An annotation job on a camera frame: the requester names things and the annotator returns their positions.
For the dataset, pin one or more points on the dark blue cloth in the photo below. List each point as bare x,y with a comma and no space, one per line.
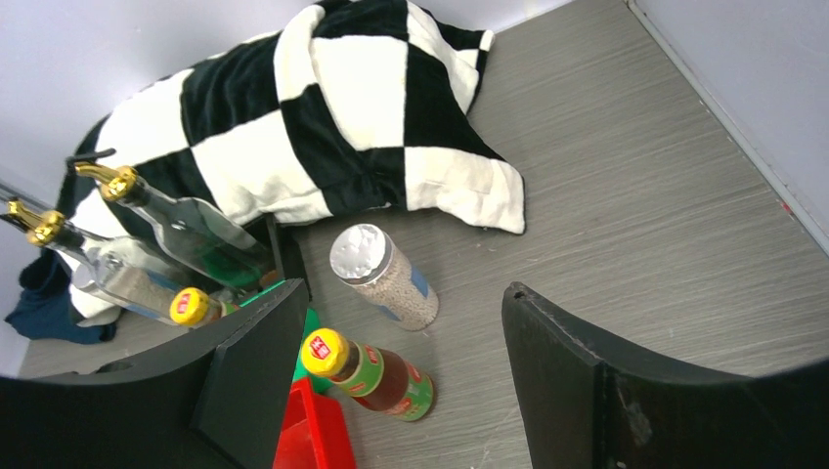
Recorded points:
44,309

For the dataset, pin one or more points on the silver-lid spice jar right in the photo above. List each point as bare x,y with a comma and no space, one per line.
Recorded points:
367,259

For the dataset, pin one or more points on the yellow-capped sauce bottle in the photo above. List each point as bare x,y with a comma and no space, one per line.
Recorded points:
377,379
192,307

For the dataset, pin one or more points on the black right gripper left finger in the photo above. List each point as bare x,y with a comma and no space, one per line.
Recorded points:
211,398

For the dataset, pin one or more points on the red plastic bin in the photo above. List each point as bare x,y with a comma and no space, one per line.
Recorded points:
314,433

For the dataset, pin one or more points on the black white checkered blanket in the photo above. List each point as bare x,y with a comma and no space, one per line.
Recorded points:
353,106

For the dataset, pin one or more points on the gold-top oil bottle brown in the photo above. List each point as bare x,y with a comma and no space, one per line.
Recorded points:
188,229

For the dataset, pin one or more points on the silver-lid spice jar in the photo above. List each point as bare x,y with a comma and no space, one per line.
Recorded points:
146,292
367,259

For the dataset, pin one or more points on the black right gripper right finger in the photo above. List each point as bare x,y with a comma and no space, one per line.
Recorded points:
592,399

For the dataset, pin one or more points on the black plastic bin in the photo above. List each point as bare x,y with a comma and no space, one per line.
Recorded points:
286,253

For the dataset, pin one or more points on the gold-top clear glass bottle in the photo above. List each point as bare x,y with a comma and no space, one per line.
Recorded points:
51,229

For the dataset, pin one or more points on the silver-lid spice jar left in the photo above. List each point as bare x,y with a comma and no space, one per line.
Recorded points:
146,292

